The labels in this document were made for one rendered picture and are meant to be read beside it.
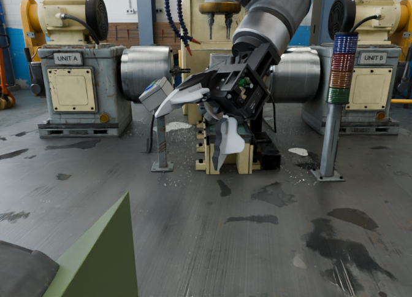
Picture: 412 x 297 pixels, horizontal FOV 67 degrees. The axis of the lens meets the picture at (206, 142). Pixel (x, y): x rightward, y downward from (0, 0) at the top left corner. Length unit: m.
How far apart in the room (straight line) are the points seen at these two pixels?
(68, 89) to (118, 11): 5.71
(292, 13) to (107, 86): 0.92
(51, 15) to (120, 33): 5.38
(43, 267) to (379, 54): 1.35
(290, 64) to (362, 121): 0.40
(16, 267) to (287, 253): 0.51
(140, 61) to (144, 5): 5.18
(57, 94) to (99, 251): 1.17
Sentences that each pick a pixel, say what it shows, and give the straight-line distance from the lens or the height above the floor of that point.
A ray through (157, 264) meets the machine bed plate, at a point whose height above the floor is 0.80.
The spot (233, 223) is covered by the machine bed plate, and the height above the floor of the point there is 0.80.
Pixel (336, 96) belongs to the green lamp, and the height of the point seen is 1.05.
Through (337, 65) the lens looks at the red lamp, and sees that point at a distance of 0.93.
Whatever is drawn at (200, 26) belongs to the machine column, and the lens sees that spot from 1.63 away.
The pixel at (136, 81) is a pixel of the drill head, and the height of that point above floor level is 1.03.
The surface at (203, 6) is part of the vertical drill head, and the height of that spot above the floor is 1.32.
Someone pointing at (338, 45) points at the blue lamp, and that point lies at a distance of 0.93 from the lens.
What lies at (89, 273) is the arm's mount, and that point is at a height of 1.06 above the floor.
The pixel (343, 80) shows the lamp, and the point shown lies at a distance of 0.93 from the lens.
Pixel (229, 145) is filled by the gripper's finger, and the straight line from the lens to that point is 0.52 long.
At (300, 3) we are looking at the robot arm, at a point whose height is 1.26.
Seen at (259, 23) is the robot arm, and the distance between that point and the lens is 0.54.
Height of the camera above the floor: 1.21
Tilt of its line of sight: 19 degrees down
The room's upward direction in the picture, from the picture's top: straight up
